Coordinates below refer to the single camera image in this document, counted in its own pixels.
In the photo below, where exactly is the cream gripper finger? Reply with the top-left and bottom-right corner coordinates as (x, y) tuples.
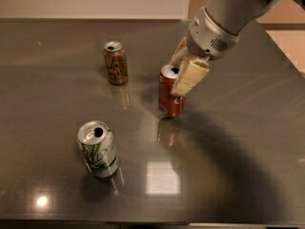
(170, 37), (188, 66)
(171, 58), (210, 96)

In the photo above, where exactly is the red coke can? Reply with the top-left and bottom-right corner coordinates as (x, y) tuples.
(158, 64), (184, 117)

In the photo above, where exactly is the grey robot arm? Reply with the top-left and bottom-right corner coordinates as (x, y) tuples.
(170, 0), (305, 96)

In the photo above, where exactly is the orange La Croix can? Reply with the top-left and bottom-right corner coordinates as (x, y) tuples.
(103, 41), (128, 85)

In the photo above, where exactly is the green and white soda can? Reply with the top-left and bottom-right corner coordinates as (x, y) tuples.
(77, 120), (119, 178)

